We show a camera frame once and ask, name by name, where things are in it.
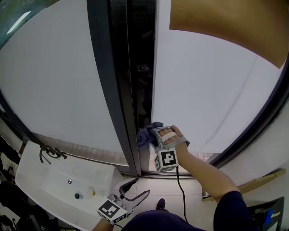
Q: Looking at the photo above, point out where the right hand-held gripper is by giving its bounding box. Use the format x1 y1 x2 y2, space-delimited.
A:
150 129 190 174

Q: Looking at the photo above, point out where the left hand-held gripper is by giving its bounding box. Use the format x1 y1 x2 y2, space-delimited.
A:
97 177 151 225

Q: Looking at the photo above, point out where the purple cleaning cloth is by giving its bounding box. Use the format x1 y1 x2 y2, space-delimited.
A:
137 121 164 148

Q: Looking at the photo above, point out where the black framed glass door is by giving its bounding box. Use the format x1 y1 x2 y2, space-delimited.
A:
110 0 289 179

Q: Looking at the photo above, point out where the person's right forearm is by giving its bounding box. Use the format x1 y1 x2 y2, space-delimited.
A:
176 144 240 203

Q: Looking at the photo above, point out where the person's left forearm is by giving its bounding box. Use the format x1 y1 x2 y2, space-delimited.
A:
91 217 114 231

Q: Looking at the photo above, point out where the person's right hand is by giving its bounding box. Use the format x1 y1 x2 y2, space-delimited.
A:
158 125 185 147

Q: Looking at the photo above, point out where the person's dark shoe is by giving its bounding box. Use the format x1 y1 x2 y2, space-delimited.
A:
156 198 167 211

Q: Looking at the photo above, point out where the clear bottle with dark cap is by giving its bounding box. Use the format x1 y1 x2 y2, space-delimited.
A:
74 187 96 200

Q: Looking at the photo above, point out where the person's navy t-shirt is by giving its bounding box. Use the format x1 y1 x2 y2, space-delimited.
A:
121 190 261 231

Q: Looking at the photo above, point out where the white sink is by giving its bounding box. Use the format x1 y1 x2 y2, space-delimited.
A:
15 141 124 228

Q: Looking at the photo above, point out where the black faucet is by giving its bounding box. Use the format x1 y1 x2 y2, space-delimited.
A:
39 145 68 164

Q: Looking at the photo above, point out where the black side table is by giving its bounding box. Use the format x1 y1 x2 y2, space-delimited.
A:
248 196 285 231

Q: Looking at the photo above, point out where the blue item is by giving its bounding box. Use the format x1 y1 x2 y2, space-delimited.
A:
265 209 275 225

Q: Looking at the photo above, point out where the black framed glass window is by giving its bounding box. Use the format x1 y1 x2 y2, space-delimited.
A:
0 0 140 176

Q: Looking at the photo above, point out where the brown paper sheet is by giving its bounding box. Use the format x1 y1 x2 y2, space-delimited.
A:
169 0 289 69

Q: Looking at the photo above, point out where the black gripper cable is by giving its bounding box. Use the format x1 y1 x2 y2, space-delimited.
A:
175 166 189 223

